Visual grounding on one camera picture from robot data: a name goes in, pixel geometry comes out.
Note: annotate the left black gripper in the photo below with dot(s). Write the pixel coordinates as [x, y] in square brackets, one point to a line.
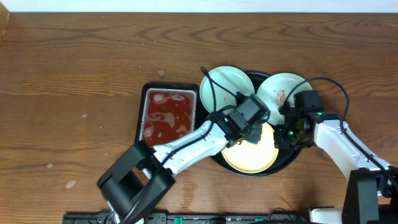
[253, 134]

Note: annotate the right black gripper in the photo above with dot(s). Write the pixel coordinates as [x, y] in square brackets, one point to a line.
[280, 141]

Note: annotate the yellow plate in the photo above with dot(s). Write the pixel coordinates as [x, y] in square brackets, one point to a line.
[251, 158]

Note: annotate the pale green plate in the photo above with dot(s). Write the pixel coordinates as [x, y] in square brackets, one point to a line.
[273, 92]
[229, 80]

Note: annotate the green yellow sponge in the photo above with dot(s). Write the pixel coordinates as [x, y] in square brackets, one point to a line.
[254, 133]

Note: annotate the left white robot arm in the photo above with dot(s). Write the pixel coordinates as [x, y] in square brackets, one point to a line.
[141, 177]

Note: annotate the round black tray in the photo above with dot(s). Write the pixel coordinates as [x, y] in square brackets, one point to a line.
[275, 162]

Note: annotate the rectangular tray with red water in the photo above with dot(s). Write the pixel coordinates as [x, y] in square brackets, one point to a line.
[168, 111]

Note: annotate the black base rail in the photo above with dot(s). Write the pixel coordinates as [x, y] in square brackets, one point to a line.
[163, 218]

